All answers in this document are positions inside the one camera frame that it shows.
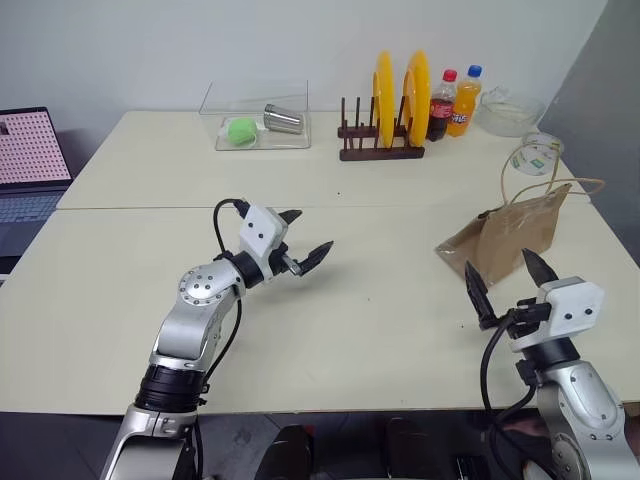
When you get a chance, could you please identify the clear plastic box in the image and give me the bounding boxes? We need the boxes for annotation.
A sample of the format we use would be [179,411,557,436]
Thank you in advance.
[198,79,313,151]

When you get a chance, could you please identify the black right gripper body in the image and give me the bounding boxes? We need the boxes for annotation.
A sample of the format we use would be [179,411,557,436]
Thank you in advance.
[494,297,551,340]

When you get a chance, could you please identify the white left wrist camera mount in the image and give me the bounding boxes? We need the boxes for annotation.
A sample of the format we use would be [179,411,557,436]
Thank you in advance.
[238,203,291,281]

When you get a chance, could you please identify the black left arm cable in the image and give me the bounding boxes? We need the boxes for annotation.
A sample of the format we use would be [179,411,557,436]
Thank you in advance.
[202,198,251,396]

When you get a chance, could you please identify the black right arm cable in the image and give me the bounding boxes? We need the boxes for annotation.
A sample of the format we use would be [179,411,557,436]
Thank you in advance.
[479,299,539,480]

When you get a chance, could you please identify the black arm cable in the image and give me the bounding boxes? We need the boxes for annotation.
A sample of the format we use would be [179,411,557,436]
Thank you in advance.
[202,198,251,396]
[479,299,539,480]

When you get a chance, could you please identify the grey laptop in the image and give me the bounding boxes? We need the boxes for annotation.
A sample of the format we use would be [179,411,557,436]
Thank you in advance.
[0,105,75,275]

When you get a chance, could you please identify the dark wooden dish rack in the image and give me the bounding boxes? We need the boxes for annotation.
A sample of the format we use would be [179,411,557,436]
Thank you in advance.
[337,96,426,162]

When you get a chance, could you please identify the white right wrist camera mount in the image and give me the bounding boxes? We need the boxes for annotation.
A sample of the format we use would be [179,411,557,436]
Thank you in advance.
[541,275,607,347]

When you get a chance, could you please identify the dark rounded shape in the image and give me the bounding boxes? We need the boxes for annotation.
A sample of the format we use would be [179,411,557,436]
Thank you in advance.
[262,424,314,480]

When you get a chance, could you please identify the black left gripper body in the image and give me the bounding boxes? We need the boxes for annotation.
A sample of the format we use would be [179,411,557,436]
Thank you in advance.
[267,219,304,280]

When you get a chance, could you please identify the stainless steel cup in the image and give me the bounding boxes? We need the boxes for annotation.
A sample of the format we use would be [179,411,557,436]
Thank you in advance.
[263,103,306,136]

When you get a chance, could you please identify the brown paper bag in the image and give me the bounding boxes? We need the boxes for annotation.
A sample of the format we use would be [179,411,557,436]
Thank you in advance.
[433,144,607,287]

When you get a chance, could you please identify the clear glass bowl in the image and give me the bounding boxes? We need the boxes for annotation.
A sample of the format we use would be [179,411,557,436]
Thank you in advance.
[472,85,547,137]

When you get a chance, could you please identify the cola bottle red cap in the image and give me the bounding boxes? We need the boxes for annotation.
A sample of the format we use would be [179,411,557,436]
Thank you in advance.
[426,68,459,143]

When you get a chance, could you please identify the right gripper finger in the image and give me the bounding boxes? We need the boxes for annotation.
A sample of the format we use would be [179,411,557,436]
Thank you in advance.
[521,247,561,290]
[463,259,501,331]

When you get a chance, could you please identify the yellow plate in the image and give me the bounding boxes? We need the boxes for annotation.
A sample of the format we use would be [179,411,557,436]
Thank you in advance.
[372,48,396,150]
[401,48,432,149]

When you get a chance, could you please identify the clear tape roll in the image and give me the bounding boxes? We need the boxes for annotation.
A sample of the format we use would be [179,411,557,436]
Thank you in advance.
[509,130,565,179]

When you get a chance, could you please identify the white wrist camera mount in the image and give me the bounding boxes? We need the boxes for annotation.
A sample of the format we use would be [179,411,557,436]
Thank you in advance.
[541,275,607,347]
[238,203,291,281]

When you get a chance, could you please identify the green ball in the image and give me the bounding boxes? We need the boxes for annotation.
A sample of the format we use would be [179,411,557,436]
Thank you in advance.
[225,117,259,147]

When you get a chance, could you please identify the orange soda bottle blue cap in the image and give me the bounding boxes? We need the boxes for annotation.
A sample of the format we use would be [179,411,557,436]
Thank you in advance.
[446,64,485,139]

